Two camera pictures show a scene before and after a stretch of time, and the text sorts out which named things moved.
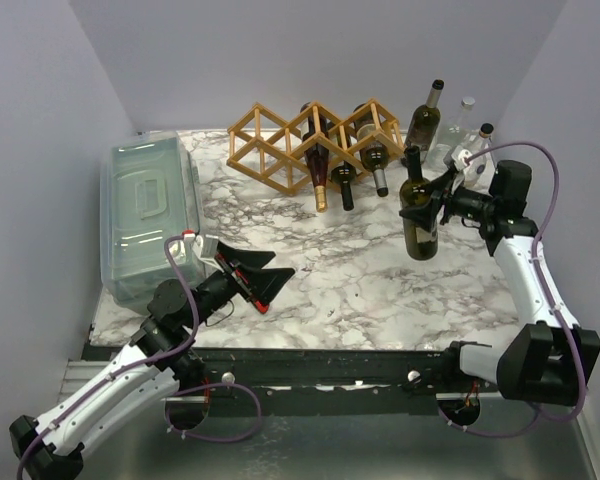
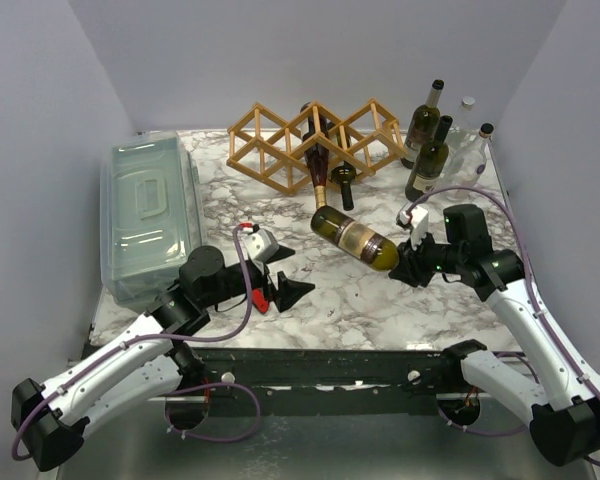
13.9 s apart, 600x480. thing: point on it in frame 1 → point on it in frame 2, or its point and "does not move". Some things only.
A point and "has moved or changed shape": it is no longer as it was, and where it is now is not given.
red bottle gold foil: x=318 y=155 does not move
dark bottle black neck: x=420 y=244 has moved or changed shape
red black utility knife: x=262 y=308 does not move
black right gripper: x=446 y=201 → x=412 y=262
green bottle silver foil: x=374 y=156 → x=366 y=245
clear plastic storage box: x=148 y=193 does not move
